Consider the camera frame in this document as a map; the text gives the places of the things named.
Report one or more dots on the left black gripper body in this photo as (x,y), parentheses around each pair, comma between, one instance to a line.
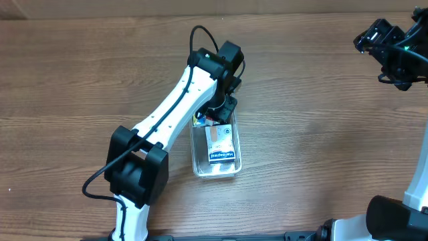
(226,110)

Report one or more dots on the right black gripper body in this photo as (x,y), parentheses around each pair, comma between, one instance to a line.
(373,38)

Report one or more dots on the blue yellow VapoDrops box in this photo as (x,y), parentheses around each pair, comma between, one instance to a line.
(199,121)

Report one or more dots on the white blue Hansaplast box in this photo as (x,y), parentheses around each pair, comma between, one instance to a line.
(220,147)

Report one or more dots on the clear plastic container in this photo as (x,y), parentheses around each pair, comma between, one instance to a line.
(201,166)

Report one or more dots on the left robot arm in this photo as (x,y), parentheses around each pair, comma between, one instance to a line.
(138,158)

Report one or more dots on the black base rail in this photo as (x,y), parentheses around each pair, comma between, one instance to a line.
(287,236)

